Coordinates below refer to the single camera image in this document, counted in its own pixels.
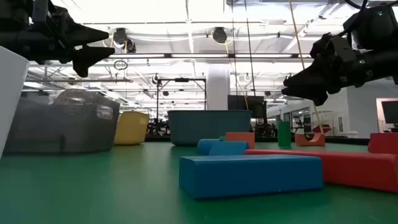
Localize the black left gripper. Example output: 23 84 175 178
0 5 116 78

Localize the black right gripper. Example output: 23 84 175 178
280 32 398 107

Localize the green cylinder foam block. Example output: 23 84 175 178
277 120 292 147

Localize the red arch foam block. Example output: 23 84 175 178
294 132 326 147

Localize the red cube foam block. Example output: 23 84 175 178
225 132 256 150

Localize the long red foam block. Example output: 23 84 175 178
244 148 398 194

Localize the blue wedge foam block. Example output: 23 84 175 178
208 140 251 156

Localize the blue cuboid foam block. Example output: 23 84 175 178
178 154 325 200

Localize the blue cylinder foam block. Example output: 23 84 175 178
197 138 223 156

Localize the red white sign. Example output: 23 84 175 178
312 123 332 135

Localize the black monitor screen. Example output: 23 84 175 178
381 100 398 124
227 95 267 119

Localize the transparent grey plastic bin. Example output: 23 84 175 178
2 88 121 155

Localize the white plastic bin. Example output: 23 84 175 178
0 45 30 159

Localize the white building pillar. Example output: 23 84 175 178
206 63 231 111

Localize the yellow plastic bin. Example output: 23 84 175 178
113 110 150 146

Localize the blue-grey plastic bin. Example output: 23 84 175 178
167 110 252 147

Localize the black cable loop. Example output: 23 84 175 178
113 59 129 71

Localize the thick yellow cable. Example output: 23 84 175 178
289 0 325 135

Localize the black cable with coil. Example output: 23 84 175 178
244 0 256 97

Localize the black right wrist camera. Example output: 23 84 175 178
343 3 398 50

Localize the thin black cable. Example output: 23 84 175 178
231 0 239 110

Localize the black metal frame rig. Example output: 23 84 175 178
156 77 207 111

